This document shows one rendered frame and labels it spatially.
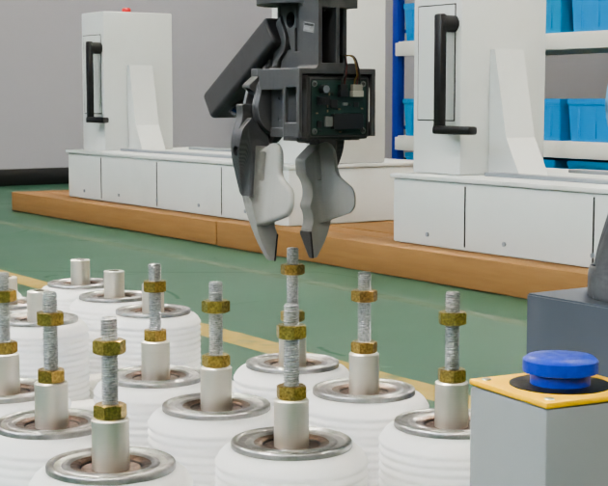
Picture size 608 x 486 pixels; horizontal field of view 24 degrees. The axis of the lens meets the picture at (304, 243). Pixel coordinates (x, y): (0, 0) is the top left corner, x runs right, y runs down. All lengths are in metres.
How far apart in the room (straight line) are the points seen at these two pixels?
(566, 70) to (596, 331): 8.84
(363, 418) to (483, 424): 0.24
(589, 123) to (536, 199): 3.64
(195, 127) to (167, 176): 3.30
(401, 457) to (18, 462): 0.24
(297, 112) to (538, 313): 0.30
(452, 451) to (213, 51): 7.42
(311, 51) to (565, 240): 2.30
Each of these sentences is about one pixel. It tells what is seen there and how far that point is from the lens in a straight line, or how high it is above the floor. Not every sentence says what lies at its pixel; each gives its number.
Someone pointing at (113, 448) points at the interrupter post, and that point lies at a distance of 0.83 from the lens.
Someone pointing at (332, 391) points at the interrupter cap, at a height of 0.25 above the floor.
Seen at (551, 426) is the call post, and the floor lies 0.30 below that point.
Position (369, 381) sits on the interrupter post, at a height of 0.26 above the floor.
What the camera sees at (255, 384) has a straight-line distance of 1.11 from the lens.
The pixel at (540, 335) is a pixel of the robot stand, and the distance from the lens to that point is 1.21.
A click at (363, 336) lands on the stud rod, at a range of 1.03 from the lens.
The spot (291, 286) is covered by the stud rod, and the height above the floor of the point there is 0.32.
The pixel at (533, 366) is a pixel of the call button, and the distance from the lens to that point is 0.75.
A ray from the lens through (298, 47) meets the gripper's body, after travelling 1.09.
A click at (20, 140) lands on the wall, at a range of 7.73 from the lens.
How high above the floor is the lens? 0.47
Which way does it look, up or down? 6 degrees down
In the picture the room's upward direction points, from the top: straight up
